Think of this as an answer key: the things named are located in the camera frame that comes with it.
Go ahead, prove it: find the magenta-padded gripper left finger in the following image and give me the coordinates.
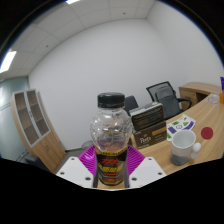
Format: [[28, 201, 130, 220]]
[[55, 144, 99, 189]]

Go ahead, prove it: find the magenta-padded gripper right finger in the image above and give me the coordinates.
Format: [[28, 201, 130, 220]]
[[126, 144, 168, 189]]

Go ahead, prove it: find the clear bottle with black cap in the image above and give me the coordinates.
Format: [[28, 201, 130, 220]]
[[89, 92, 134, 187]]

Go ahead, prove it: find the dark brown cardboard box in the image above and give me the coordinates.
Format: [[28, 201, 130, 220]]
[[132, 120, 168, 150]]

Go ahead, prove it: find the wooden cabinet with glass doors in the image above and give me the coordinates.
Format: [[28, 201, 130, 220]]
[[10, 88, 67, 174]]

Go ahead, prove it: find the white mug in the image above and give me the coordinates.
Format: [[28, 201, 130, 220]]
[[169, 129, 202, 167]]

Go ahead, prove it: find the black cardboard box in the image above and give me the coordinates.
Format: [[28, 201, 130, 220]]
[[129, 102, 165, 132]]

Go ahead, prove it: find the white leaflet with coloured prints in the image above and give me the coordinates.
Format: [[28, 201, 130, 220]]
[[165, 113, 197, 142]]

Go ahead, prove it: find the flat round red coaster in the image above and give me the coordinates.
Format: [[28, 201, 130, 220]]
[[200, 126, 214, 140]]

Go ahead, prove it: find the black mesh-back office chair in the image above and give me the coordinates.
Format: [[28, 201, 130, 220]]
[[145, 80, 194, 120]]

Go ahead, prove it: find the wooden side desk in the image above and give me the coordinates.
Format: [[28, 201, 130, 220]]
[[178, 82, 223, 111]]

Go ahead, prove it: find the clear packet with round print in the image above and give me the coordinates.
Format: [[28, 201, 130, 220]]
[[207, 93, 221, 105]]

